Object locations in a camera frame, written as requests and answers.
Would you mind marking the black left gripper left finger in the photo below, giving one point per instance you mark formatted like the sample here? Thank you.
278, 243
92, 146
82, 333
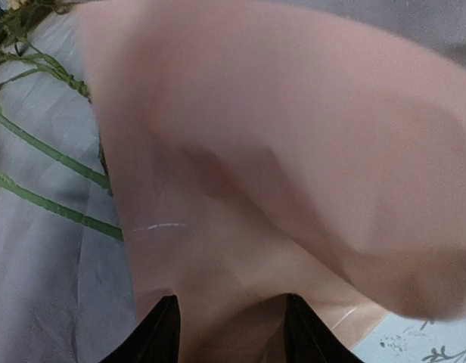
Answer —
156, 339

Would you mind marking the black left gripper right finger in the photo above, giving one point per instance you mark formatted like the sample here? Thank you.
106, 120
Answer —
307, 339

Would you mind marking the beige wrapping paper sheet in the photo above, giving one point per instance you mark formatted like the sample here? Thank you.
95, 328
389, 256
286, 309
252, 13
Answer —
254, 149

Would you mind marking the pale pink white flower stem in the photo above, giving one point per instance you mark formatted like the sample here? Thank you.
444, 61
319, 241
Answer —
105, 228

